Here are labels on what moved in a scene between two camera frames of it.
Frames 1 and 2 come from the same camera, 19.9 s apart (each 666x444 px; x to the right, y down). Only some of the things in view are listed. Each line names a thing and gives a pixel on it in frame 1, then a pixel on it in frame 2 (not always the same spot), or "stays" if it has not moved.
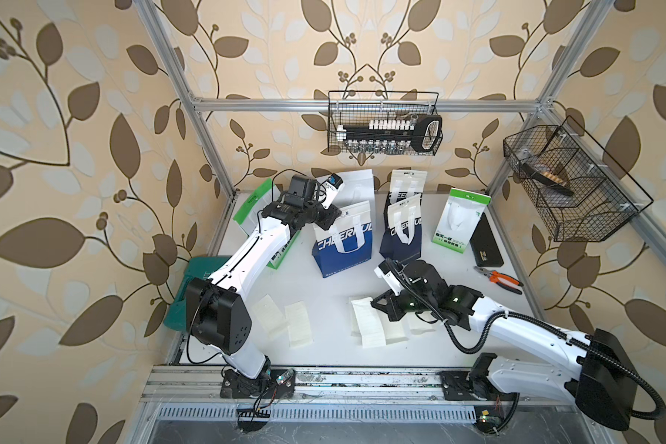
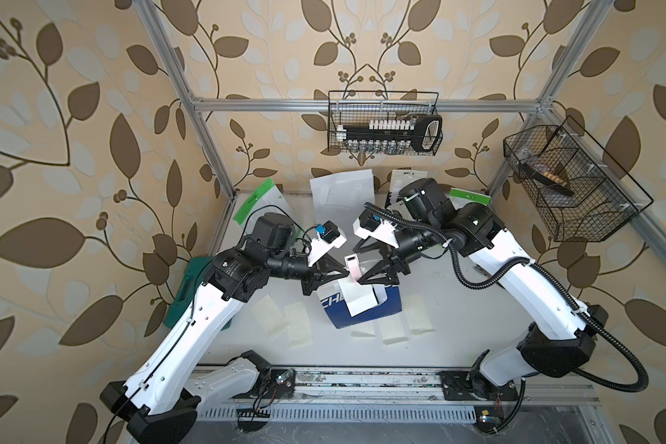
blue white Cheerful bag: (348, 243) to (388, 300)
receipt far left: (270, 316) stays
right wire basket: (579, 191) stays
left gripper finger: (326, 217) to (327, 267)
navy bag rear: (405, 184) stays
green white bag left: (250, 214) stays
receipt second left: (298, 326) stays
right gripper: (389, 307) to (387, 268)
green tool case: (198, 267) stays
